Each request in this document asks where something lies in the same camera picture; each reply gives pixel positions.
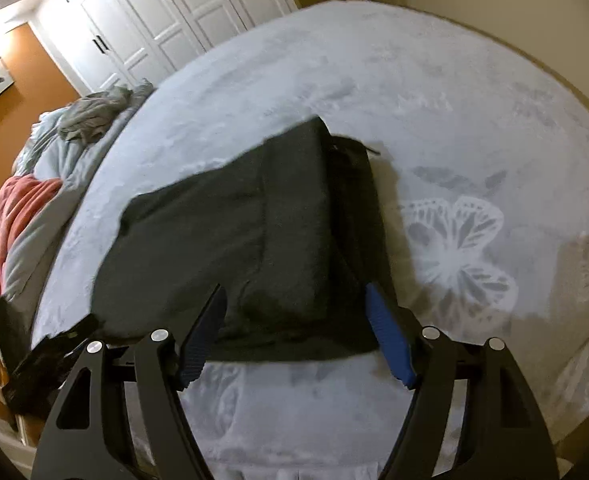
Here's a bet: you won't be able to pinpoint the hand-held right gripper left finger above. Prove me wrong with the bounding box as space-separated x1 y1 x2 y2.
31 284 228 480

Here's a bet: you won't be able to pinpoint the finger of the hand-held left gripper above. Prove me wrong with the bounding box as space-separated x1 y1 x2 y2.
48 313 100 350

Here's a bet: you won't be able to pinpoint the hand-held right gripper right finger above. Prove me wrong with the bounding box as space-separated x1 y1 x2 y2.
365 282 560 480

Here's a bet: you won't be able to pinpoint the black pants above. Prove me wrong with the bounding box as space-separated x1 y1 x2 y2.
92 116 401 364

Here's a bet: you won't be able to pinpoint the pink striped blanket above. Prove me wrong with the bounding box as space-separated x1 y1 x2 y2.
0 176 65 297

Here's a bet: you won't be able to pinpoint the light blue duvet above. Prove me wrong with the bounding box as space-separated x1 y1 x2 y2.
3 79 155 297

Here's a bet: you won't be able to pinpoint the bed with butterfly print blanket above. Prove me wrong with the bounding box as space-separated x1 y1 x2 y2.
22 0 589 480

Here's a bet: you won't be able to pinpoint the grey crumpled garment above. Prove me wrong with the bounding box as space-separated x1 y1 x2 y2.
57 86 136 142

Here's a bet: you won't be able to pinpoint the white panelled wardrobe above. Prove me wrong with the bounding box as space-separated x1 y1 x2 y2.
28 0 300 97

